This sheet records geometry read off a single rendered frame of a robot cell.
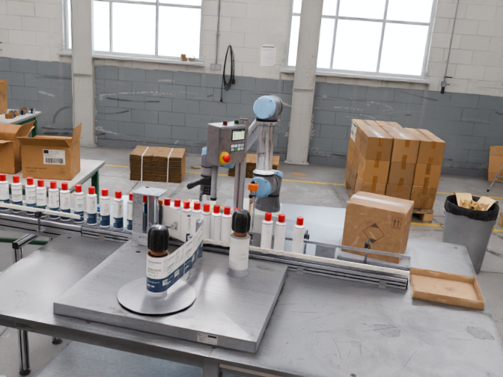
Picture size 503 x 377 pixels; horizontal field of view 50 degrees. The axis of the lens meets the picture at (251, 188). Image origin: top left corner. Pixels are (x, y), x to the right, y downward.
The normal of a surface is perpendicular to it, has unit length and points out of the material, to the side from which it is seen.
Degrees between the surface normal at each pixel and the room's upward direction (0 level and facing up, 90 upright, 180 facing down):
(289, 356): 0
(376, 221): 90
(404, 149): 90
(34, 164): 89
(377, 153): 91
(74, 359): 1
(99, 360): 1
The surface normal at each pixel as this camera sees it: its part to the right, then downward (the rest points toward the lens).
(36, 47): -0.05, 0.29
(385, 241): -0.42, 0.24
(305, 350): 0.07, -0.95
